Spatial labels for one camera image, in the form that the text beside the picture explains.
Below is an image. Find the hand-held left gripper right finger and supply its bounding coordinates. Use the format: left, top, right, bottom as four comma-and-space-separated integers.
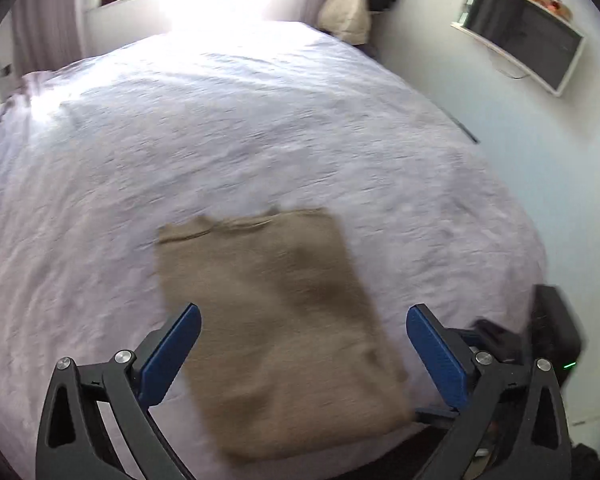
406, 304, 574, 480

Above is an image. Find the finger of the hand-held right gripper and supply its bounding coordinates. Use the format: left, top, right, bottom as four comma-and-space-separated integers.
472, 319, 530, 362

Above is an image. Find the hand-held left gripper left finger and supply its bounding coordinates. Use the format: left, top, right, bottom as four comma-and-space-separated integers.
35, 303, 202, 480

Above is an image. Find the beige knit sweater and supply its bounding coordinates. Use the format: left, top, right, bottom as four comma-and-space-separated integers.
156, 207, 415, 463

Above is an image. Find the light purple embossed bedspread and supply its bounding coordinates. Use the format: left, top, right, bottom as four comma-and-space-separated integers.
0, 20, 548, 480

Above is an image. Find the beige bag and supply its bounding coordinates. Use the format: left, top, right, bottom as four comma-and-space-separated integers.
317, 0, 372, 45

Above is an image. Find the wall television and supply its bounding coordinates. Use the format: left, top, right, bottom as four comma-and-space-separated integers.
450, 0, 587, 97

